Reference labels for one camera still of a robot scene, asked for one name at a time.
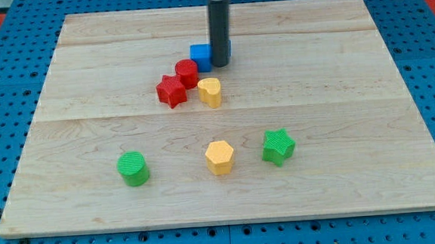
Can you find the blue cube block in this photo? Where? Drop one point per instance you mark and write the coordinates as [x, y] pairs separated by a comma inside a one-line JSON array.
[[201, 54]]

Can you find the yellow heart block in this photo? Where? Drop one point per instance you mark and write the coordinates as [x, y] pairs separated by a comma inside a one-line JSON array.
[[210, 92]]

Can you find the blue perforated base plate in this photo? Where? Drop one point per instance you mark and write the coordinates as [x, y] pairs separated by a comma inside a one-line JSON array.
[[27, 39]]

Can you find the yellow hexagon block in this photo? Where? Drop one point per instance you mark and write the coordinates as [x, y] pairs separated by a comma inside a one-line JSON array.
[[219, 158]]

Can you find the red star block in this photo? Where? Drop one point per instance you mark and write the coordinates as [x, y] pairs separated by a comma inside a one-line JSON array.
[[171, 91]]

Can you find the red cylinder block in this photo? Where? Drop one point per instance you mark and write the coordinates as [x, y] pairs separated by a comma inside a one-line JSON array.
[[187, 70]]

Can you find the green cylinder block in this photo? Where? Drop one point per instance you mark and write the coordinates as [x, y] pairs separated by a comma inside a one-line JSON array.
[[133, 168]]

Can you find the green star block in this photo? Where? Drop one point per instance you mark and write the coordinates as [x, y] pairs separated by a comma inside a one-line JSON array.
[[277, 146]]

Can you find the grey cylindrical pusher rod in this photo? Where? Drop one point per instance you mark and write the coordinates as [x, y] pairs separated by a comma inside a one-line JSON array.
[[219, 32]]

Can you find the light wooden board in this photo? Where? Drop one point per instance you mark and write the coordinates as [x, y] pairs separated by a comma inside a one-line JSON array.
[[318, 68]]

